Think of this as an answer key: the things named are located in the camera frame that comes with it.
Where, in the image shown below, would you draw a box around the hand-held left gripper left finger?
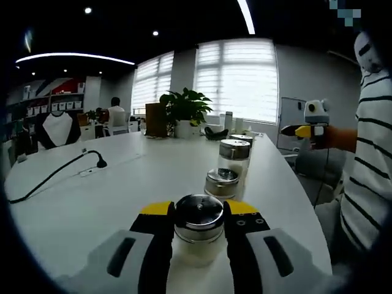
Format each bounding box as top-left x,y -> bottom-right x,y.
56,200 -> 176,294

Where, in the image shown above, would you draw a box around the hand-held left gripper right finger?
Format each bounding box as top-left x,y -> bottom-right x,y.
222,199 -> 344,294

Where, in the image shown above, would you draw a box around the wall shelf with white bins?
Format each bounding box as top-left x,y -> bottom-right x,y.
20,81 -> 86,115

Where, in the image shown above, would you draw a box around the large seasoning bottle brown powder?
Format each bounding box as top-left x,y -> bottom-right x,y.
229,134 -> 255,163

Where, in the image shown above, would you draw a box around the white mesh office chair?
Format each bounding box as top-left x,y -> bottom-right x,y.
107,110 -> 132,136

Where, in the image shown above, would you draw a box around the person's right hand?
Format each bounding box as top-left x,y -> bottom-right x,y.
311,125 -> 337,151

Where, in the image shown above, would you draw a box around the whiteboard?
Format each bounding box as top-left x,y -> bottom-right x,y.
276,97 -> 307,151

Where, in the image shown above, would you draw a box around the white chest-worn device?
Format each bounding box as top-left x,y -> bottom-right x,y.
353,30 -> 384,74

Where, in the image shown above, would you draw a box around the black power cable with plug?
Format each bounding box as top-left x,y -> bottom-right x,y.
8,149 -> 108,205

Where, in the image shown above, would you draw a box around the person in striped shirt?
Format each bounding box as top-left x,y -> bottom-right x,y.
338,69 -> 392,252

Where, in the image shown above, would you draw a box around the white led ceiling strip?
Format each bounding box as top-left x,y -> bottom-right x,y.
236,0 -> 256,36
15,52 -> 136,66

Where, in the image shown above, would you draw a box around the black and white raglan shirt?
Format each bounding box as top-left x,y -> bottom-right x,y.
36,111 -> 82,150

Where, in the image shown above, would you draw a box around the large seasoning bottle white powder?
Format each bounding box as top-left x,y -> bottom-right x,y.
218,138 -> 252,184

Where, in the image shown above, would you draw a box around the small glass seasoning bottle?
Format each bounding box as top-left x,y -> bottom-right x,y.
173,194 -> 225,268
203,167 -> 240,202

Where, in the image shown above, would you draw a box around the white cup with yellow tag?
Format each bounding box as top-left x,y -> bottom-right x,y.
189,118 -> 202,136

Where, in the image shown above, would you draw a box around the wide window white blinds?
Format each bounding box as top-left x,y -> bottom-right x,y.
194,39 -> 280,126

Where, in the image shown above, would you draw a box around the narrow window white blinds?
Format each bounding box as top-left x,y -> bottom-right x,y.
130,51 -> 175,116

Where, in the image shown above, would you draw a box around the green potted plant white pot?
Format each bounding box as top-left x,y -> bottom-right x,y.
159,88 -> 214,139

